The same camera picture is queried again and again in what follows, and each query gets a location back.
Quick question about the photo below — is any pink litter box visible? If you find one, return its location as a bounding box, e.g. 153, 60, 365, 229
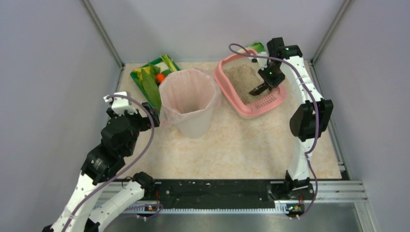
213, 54, 287, 118

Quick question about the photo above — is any pink lined trash bin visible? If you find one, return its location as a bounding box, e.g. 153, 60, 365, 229
159, 68, 221, 138

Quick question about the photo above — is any black litter scoop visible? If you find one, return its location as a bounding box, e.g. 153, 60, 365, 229
249, 83, 268, 96

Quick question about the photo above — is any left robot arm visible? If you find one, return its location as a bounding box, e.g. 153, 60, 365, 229
43, 98, 160, 232

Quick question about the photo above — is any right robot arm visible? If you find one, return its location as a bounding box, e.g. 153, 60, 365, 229
255, 37, 334, 197

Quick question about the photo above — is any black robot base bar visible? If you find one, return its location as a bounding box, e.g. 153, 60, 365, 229
143, 179, 314, 209

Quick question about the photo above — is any toy bok choy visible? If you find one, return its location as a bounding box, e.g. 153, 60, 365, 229
246, 42, 266, 53

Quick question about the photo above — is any green leafy vegetable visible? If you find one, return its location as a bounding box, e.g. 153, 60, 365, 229
139, 69, 161, 110

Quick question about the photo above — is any orange toy carrot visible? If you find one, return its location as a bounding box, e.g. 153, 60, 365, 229
156, 73, 166, 84

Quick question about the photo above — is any green vegetable tray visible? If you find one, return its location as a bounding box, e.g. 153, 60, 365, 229
130, 57, 173, 106

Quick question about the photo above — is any white green leek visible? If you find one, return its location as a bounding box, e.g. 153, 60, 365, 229
160, 54, 180, 72

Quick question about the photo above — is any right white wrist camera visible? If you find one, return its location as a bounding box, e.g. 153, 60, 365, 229
257, 55, 269, 70

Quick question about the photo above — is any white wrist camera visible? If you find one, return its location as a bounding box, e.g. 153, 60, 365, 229
257, 55, 269, 70
103, 91, 138, 116

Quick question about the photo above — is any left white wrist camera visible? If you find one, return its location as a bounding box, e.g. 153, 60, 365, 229
103, 91, 138, 116

